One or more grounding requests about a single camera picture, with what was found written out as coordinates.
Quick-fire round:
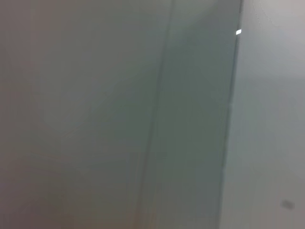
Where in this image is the grey frosted partition panel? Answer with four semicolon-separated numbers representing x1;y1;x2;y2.
0;0;244;229

